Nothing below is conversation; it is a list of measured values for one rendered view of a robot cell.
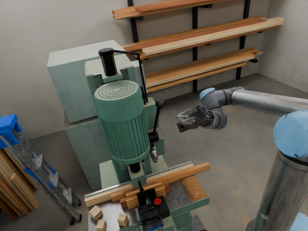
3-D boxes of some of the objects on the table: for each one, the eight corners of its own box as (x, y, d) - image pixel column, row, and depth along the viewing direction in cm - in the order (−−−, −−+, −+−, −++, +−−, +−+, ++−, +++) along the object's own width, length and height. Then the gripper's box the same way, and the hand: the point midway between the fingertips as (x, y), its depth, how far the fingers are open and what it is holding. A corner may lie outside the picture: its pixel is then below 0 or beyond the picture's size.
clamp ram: (143, 218, 94) (140, 207, 89) (139, 205, 100) (136, 193, 95) (161, 211, 96) (159, 200, 91) (156, 198, 102) (154, 187, 97)
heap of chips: (191, 202, 99) (191, 197, 97) (179, 180, 110) (179, 176, 108) (207, 196, 101) (208, 191, 99) (195, 175, 112) (195, 170, 110)
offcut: (104, 232, 91) (102, 228, 90) (97, 232, 92) (95, 228, 90) (107, 223, 95) (105, 219, 93) (100, 223, 95) (98, 219, 93)
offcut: (96, 221, 96) (94, 217, 94) (90, 216, 99) (88, 211, 97) (103, 214, 99) (101, 209, 97) (97, 209, 101) (96, 205, 99)
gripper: (210, 106, 95) (184, 99, 80) (218, 123, 92) (193, 119, 76) (196, 114, 100) (169, 110, 85) (203, 131, 97) (177, 129, 81)
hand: (178, 118), depth 83 cm, fingers closed
